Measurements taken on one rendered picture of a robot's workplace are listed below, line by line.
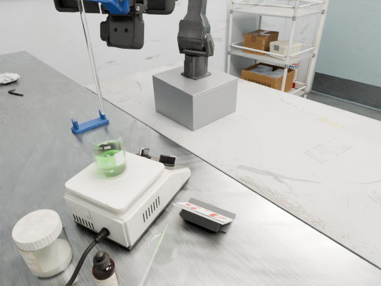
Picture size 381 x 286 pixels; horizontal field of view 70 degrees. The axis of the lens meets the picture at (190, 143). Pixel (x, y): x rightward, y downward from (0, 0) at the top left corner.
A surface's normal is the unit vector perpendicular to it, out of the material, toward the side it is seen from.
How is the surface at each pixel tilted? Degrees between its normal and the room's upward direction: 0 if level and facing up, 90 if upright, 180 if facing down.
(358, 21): 90
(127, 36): 71
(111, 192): 0
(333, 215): 0
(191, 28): 91
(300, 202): 0
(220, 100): 90
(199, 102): 90
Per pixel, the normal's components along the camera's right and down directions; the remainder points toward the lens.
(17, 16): 0.66, 0.39
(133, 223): 0.88, 0.24
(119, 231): -0.48, 0.48
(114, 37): -0.33, 0.21
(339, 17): -0.75, 0.37
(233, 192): -0.03, -0.84
